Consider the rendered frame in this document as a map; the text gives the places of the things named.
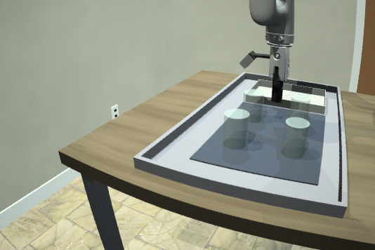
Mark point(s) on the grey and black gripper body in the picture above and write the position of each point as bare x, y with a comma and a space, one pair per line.
282, 51

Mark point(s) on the clear glass jar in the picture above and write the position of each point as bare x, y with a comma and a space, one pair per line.
253, 103
300, 106
295, 137
236, 129

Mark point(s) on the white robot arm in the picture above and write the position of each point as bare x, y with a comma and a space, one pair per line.
278, 17

